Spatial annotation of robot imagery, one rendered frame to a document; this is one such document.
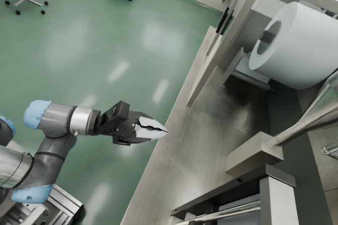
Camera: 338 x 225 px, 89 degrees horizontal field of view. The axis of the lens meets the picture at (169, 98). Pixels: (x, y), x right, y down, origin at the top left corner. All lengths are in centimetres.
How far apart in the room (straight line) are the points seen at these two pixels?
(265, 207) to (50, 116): 48
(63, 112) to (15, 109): 171
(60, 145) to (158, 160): 42
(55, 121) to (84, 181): 126
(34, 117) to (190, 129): 69
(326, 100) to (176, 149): 59
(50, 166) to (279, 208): 50
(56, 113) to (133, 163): 132
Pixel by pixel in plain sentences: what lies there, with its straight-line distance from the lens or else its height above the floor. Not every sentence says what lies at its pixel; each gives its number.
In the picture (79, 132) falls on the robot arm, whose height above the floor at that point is 122.
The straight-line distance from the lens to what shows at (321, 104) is 61.
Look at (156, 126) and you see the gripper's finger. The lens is 49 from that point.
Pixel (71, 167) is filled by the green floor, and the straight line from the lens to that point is 178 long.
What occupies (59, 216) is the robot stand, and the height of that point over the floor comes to 23.
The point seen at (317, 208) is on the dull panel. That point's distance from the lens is 91.
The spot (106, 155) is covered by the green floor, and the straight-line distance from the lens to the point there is 178.
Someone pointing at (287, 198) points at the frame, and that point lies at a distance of 33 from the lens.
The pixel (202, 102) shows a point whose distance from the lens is 99.
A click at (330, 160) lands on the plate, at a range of 92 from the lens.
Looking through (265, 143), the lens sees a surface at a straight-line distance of 77.
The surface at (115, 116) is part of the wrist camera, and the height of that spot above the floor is 132.
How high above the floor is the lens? 166
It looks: 48 degrees down
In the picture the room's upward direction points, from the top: 23 degrees clockwise
